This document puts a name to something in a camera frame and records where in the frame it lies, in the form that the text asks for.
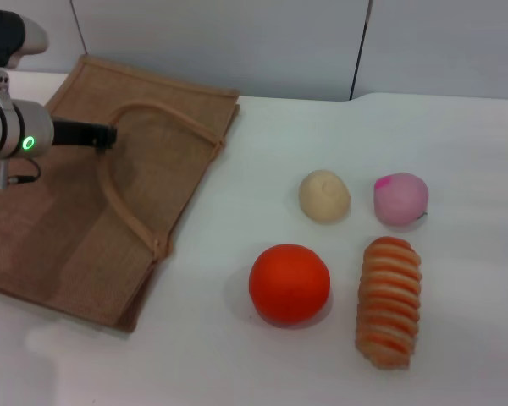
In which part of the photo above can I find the orange toy fruit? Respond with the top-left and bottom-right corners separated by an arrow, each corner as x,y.
248,243 -> 331,326

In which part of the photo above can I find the left arm cable with plug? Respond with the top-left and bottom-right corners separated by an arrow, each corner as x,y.
0,158 -> 41,191

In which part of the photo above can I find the beige egg yolk pastry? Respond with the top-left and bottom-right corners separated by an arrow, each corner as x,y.
299,169 -> 351,224

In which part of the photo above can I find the brown woven handbag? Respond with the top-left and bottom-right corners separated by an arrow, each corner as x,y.
0,54 -> 241,333

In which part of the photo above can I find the pink peach toy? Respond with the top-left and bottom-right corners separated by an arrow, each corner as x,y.
373,171 -> 429,225

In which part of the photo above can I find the striped long bread roll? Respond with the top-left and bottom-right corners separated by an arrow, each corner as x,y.
355,235 -> 422,371

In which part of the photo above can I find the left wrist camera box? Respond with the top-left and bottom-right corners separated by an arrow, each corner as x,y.
0,8 -> 50,69

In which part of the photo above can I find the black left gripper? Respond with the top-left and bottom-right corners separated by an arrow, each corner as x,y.
52,120 -> 118,153

